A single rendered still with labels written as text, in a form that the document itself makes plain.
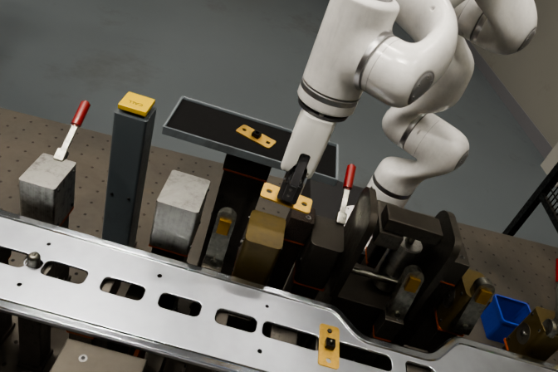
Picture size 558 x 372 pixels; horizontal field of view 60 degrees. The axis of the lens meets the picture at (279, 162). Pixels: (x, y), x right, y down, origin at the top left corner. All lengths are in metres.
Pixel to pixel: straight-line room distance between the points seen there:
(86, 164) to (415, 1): 1.17
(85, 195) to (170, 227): 0.61
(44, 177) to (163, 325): 0.36
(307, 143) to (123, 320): 0.43
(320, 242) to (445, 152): 0.44
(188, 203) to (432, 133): 0.64
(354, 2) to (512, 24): 0.44
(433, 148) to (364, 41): 0.69
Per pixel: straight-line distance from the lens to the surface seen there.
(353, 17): 0.59
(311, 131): 0.65
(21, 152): 1.65
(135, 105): 1.04
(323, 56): 0.62
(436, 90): 1.13
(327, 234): 0.98
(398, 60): 0.58
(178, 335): 0.85
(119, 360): 0.79
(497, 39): 0.98
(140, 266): 0.93
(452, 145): 1.25
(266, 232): 0.93
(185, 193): 0.92
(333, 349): 0.91
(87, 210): 1.45
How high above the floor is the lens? 1.71
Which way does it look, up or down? 34 degrees down
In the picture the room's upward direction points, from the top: 20 degrees clockwise
